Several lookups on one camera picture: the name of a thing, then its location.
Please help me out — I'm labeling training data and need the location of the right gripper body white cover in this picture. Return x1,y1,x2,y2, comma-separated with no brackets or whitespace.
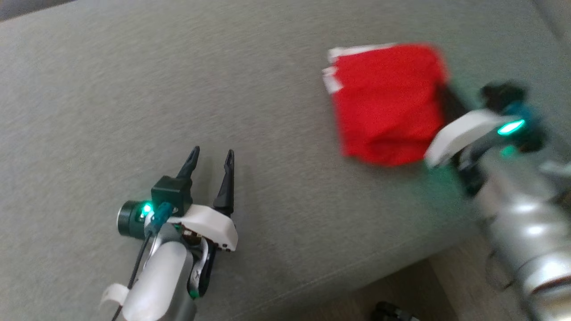
424,109,529,197

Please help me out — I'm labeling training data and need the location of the grey sofa seat cushion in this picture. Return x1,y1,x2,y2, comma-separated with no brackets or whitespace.
0,0,571,321

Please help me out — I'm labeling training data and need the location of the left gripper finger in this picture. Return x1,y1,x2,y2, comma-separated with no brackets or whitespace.
213,149,235,218
177,146,200,181

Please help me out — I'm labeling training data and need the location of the white cable label tag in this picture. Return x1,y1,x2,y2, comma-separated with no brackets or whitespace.
100,283,130,307

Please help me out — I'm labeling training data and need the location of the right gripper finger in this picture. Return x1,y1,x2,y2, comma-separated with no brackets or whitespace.
439,82,469,128

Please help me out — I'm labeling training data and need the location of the red white sports shirt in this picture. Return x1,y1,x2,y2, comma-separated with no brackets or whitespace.
322,42,451,168

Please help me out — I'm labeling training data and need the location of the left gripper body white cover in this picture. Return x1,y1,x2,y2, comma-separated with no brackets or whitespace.
117,201,238,298

